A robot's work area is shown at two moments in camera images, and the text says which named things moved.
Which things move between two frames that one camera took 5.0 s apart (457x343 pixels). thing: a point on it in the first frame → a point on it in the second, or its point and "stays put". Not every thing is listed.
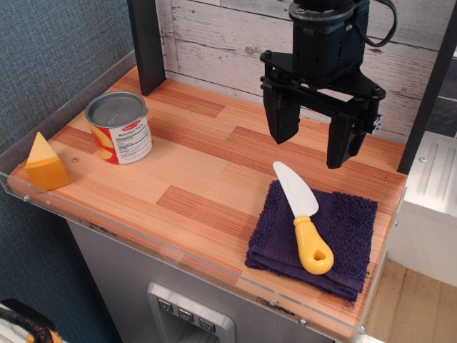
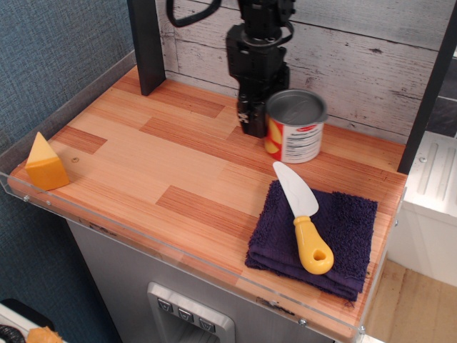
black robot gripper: x=326 y=68 → x=257 y=57
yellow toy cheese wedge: x=44 y=167 stays put
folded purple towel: x=348 y=225 stays put
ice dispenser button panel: x=178 y=317 stays put
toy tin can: x=120 y=124 → x=294 y=122
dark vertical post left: x=148 y=44 stays put
